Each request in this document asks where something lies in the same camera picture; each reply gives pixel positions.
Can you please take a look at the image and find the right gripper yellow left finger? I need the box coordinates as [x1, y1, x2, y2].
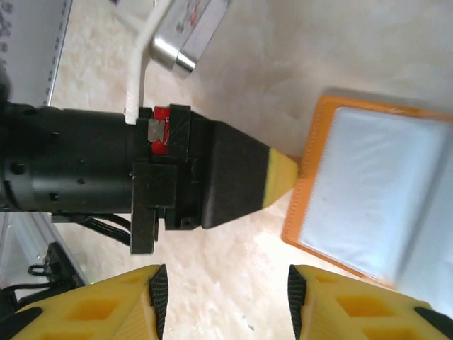
[0, 263, 169, 340]

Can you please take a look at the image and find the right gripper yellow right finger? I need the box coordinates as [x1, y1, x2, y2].
[288, 263, 453, 340]

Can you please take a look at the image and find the orange card holder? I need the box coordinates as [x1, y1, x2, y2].
[281, 94, 453, 295]

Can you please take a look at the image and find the black wire bundle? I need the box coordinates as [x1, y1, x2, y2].
[51, 212, 134, 246]

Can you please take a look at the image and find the aluminium mounting rail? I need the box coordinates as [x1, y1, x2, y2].
[0, 212, 90, 295]

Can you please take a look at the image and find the aluminium side rail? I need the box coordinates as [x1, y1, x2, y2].
[41, 0, 75, 108]

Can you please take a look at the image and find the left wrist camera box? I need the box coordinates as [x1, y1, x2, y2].
[115, 0, 233, 126]

